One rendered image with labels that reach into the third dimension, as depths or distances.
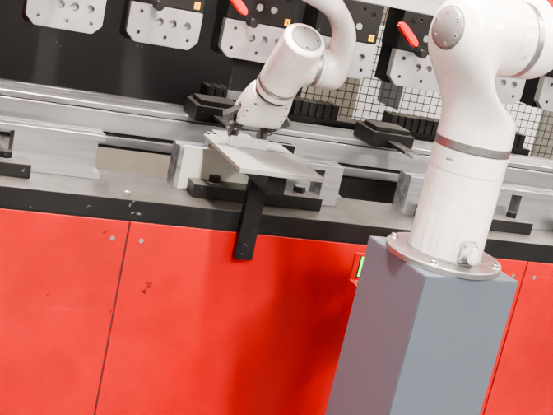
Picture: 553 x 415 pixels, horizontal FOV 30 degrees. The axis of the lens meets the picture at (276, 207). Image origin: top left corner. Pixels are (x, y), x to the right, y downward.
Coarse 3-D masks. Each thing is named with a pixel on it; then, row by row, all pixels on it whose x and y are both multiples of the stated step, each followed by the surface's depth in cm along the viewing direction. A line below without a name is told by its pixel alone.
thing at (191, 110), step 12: (192, 96) 250; (204, 96) 246; (216, 96) 250; (192, 108) 244; (204, 108) 241; (216, 108) 242; (228, 108) 244; (204, 120) 242; (216, 120) 239; (240, 132) 230
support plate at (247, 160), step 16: (224, 144) 216; (272, 144) 227; (240, 160) 205; (256, 160) 208; (272, 160) 211; (288, 160) 215; (272, 176) 202; (288, 176) 203; (304, 176) 204; (320, 176) 206
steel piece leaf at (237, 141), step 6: (222, 138) 220; (228, 138) 221; (234, 138) 216; (240, 138) 216; (246, 138) 217; (252, 138) 217; (228, 144) 216; (234, 144) 216; (240, 144) 217; (246, 144) 217; (252, 144) 218; (258, 144) 218; (264, 144) 218
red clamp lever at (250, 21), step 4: (232, 0) 209; (236, 0) 209; (240, 0) 209; (232, 4) 210; (236, 4) 209; (240, 4) 209; (236, 8) 209; (240, 8) 209; (244, 8) 210; (240, 12) 210; (244, 12) 210; (244, 16) 211; (248, 16) 211; (248, 20) 211; (252, 20) 211; (256, 20) 211; (248, 24) 212; (252, 24) 211; (256, 24) 211
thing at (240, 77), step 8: (232, 64) 222; (240, 64) 221; (248, 64) 221; (256, 64) 222; (264, 64) 222; (232, 72) 221; (240, 72) 221; (248, 72) 222; (256, 72) 222; (232, 80) 221; (240, 80) 222; (248, 80) 222; (232, 88) 222; (240, 88) 222; (232, 96) 223
